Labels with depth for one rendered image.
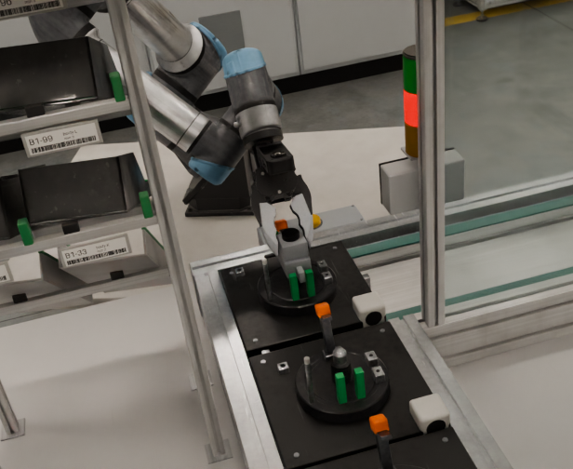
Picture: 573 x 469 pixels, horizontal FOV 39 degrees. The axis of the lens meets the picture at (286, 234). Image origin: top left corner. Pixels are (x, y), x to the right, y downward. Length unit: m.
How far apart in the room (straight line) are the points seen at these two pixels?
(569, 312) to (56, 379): 0.91
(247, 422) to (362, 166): 0.95
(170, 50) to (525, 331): 0.92
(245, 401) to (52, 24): 0.74
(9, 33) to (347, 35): 1.75
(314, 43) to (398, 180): 3.33
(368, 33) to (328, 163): 2.60
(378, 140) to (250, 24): 2.34
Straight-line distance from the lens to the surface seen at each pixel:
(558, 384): 1.41
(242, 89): 1.41
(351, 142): 2.12
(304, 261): 1.35
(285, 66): 4.50
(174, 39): 1.75
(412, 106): 1.16
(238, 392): 1.27
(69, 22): 1.52
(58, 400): 1.50
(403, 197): 1.22
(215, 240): 1.79
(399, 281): 1.51
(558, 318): 1.46
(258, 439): 1.20
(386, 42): 4.64
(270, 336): 1.34
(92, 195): 1.07
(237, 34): 4.37
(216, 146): 1.50
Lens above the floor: 1.83
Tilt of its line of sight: 33 degrees down
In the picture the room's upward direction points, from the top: 8 degrees counter-clockwise
